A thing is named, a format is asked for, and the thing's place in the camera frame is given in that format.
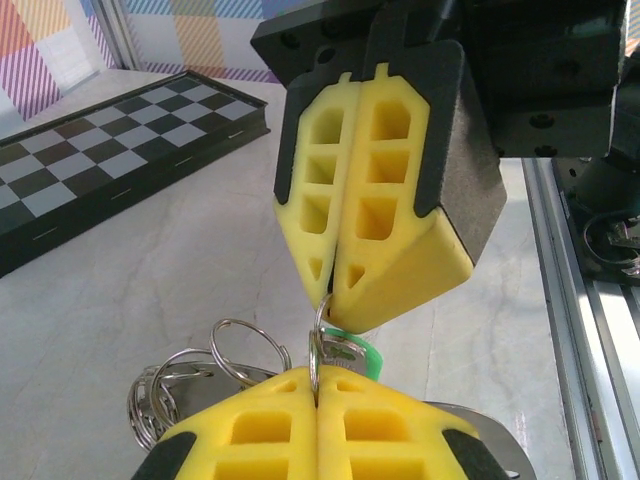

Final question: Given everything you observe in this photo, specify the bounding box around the green capped key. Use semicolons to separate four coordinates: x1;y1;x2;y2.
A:
318;325;385;382

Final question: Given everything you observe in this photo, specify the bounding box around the aluminium frame post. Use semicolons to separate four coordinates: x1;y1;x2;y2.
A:
94;0;144;71

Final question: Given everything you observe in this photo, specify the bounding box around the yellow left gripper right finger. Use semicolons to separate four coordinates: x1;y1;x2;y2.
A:
316;366;509;480

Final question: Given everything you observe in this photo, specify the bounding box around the thin black wire loop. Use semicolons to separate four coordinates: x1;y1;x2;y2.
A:
581;209;640;276

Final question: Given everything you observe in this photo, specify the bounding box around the silver keyring cluster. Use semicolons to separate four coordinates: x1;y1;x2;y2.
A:
125;348;224;447

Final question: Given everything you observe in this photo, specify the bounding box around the black folding chessboard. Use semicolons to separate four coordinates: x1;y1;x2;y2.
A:
0;69;271;279

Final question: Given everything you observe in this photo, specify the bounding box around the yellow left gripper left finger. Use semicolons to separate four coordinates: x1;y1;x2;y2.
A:
132;366;320;480

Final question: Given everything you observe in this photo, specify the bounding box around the silver split keyring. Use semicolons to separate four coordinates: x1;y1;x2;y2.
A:
208;318;295;387
307;292;335;392

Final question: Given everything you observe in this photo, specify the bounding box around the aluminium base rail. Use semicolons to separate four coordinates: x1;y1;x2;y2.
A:
519;158;640;480

